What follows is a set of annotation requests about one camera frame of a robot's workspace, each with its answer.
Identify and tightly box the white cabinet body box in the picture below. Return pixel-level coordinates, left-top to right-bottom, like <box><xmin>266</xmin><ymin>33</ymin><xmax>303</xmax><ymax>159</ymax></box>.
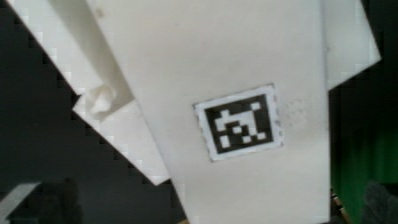
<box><xmin>5</xmin><ymin>0</ymin><xmax>380</xmax><ymax>184</ymax></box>

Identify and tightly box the white cabinet top block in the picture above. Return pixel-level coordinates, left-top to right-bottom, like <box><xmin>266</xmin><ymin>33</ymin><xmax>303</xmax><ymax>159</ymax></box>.
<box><xmin>85</xmin><ymin>0</ymin><xmax>330</xmax><ymax>224</ymax></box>

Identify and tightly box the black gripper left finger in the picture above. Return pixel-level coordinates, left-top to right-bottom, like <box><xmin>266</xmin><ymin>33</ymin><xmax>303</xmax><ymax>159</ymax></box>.
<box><xmin>0</xmin><ymin>178</ymin><xmax>81</xmax><ymax>224</ymax></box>

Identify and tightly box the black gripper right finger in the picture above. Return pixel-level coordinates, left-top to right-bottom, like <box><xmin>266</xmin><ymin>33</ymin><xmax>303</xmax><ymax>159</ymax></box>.
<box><xmin>360</xmin><ymin>182</ymin><xmax>398</xmax><ymax>224</ymax></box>

